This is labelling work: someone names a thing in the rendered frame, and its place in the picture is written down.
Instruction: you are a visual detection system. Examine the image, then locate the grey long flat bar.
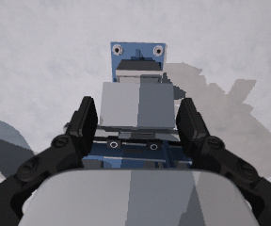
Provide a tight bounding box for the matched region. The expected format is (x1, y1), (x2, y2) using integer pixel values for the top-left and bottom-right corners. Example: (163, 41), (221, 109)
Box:
(157, 162), (164, 169)

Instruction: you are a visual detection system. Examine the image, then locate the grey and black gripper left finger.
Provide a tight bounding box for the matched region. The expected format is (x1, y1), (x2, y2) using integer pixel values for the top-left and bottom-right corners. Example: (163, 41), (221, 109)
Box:
(0, 96), (98, 226)

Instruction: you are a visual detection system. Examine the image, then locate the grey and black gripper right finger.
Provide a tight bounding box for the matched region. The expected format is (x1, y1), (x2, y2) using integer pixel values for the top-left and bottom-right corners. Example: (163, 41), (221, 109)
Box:
(175, 98), (271, 226)

